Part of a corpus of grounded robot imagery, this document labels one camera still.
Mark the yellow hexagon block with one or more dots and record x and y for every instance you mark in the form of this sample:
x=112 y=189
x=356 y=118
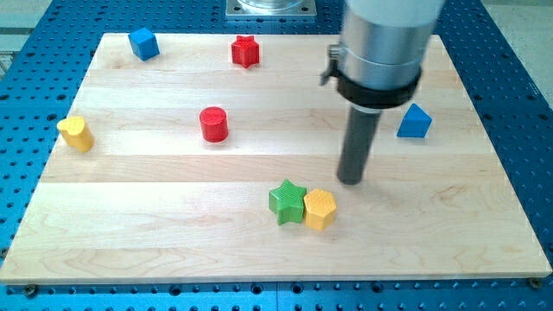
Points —
x=319 y=209

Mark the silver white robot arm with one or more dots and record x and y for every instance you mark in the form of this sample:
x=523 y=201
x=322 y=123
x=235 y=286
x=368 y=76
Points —
x=378 y=59

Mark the green star block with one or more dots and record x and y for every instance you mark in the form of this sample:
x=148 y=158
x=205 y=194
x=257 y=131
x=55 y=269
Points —
x=286 y=202

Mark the red cylinder block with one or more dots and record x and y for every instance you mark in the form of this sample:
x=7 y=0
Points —
x=213 y=123

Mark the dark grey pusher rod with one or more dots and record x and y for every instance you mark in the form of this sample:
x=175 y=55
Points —
x=360 y=131

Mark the light wooden board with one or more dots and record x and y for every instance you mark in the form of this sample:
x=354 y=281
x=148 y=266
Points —
x=153 y=201

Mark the red star block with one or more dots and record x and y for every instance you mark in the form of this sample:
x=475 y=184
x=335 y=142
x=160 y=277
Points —
x=245 y=51

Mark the blue triangle block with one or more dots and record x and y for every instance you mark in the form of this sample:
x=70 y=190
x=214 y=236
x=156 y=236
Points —
x=415 y=123

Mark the blue cube block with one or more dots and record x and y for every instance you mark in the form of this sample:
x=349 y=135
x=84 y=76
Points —
x=143 y=44

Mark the yellow heart block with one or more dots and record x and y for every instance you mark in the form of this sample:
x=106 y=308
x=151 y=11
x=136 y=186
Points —
x=76 y=133

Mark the blue perforated metal table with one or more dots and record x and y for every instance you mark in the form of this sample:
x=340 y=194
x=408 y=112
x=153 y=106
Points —
x=45 y=76

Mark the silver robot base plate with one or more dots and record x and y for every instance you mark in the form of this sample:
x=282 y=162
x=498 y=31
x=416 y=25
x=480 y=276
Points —
x=252 y=8

